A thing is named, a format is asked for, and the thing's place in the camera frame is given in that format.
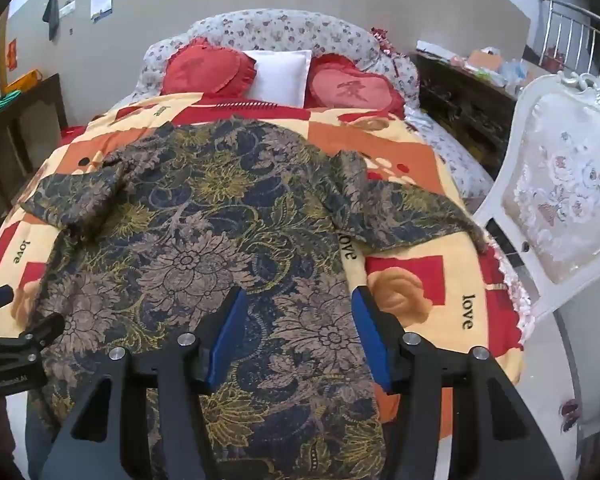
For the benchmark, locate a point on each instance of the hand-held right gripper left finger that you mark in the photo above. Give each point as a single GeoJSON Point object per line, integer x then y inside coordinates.
{"type": "Point", "coordinates": [227, 335]}

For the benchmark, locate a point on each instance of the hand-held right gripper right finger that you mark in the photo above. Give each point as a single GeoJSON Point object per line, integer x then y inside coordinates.
{"type": "Point", "coordinates": [372, 335]}

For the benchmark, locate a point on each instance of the dark floral patterned shirt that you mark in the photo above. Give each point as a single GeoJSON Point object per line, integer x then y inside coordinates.
{"type": "Point", "coordinates": [205, 210]}

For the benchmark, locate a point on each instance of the orange red printed blanket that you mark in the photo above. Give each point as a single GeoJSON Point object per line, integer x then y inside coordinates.
{"type": "Point", "coordinates": [430, 280]}

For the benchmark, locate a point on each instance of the dark wooden side table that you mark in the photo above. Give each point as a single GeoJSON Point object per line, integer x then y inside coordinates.
{"type": "Point", "coordinates": [45, 105]}

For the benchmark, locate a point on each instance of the orange flat box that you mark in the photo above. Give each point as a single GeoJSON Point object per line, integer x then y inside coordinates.
{"type": "Point", "coordinates": [22, 82]}

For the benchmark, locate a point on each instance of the white ornate upholstered chair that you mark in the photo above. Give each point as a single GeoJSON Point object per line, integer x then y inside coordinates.
{"type": "Point", "coordinates": [560, 185]}

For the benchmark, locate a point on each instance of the red heart-shaped pillow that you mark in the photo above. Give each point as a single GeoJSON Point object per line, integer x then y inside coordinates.
{"type": "Point", "coordinates": [205, 67]}
{"type": "Point", "coordinates": [355, 90]}

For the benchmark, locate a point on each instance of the dark carved wooden cabinet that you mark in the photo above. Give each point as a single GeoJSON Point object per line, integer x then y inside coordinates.
{"type": "Point", "coordinates": [460, 105]}

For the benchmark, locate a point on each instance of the white pillow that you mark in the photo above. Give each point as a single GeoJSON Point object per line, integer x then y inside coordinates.
{"type": "Point", "coordinates": [280, 77]}

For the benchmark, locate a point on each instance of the dark hanging cloth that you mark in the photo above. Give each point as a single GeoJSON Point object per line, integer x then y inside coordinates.
{"type": "Point", "coordinates": [51, 10]}

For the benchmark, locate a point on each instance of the pile of assorted packets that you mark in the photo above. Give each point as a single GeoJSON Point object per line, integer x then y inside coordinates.
{"type": "Point", "coordinates": [485, 62]}

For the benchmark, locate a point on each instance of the red ribbon decoration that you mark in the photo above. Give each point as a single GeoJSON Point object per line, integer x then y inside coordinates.
{"type": "Point", "coordinates": [385, 40]}

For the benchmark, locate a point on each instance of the metal stair railing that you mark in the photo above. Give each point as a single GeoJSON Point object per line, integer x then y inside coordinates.
{"type": "Point", "coordinates": [575, 35]}

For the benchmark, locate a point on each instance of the red paper wall sticker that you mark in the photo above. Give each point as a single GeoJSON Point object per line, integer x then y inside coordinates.
{"type": "Point", "coordinates": [13, 54]}

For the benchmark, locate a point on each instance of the white wall plate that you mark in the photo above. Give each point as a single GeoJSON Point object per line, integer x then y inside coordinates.
{"type": "Point", "coordinates": [67, 9]}

